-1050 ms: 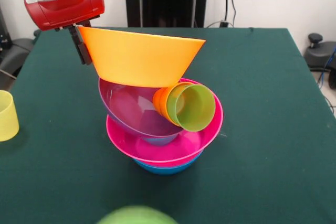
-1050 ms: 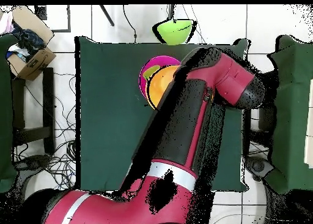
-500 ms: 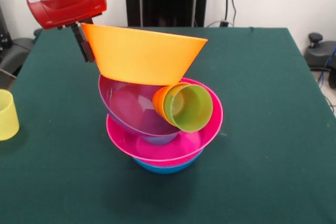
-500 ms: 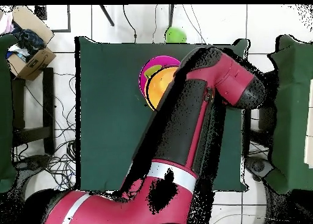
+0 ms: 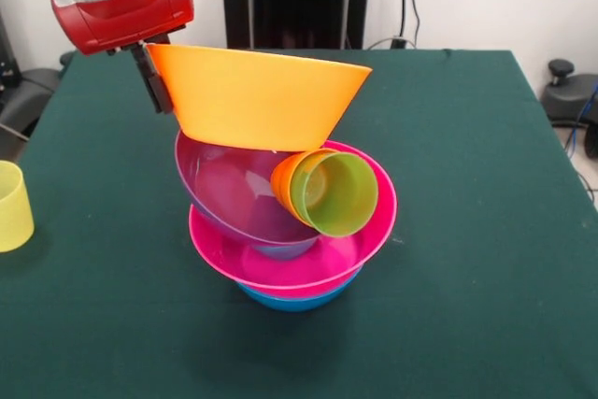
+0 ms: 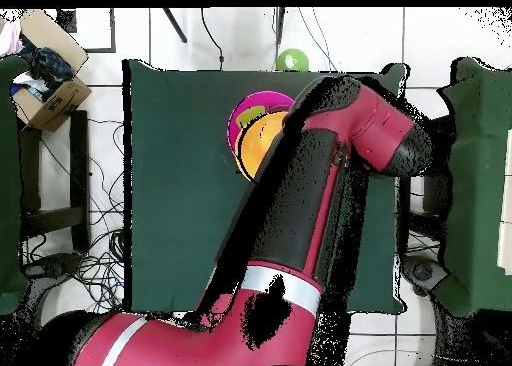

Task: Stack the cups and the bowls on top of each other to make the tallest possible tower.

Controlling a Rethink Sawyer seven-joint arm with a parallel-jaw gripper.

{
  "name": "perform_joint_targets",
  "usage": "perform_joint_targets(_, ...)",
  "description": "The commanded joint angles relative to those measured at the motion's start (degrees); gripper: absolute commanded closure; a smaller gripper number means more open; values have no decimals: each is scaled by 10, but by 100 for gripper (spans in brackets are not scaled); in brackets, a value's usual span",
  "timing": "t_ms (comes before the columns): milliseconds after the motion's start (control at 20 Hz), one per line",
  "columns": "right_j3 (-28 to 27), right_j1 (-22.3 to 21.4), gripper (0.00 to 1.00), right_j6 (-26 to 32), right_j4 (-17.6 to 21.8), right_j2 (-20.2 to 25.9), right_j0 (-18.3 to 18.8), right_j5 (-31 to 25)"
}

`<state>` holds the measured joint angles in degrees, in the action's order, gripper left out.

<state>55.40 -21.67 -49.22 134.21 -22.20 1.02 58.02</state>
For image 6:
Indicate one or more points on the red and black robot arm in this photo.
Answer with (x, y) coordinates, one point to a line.
(376, 126)

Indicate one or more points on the black tripod leg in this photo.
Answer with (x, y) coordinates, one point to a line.
(280, 26)
(174, 25)

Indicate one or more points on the black equipment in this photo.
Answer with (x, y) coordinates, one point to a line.
(422, 272)

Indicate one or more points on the dark green cloth cover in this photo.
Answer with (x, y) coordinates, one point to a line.
(8, 182)
(480, 182)

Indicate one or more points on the black metal frame stand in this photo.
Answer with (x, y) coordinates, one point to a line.
(79, 162)

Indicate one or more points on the pink plastic bowl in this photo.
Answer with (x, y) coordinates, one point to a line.
(256, 100)

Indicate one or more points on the dark blue clothing bundle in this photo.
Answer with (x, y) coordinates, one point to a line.
(48, 66)

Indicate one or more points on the large orange plastic bowl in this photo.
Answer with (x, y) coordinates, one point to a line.
(258, 142)

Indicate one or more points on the black wheeled base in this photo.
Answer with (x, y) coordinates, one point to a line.
(56, 264)

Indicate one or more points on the dark green tablecloth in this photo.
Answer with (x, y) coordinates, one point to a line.
(180, 202)

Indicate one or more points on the cardboard box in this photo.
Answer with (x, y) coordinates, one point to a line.
(60, 110)

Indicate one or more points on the green plastic bowl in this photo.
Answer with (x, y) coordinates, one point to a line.
(292, 60)

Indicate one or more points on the green plastic cup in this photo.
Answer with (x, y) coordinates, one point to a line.
(250, 116)

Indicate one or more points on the pale pink cloth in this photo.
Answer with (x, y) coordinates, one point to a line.
(10, 40)

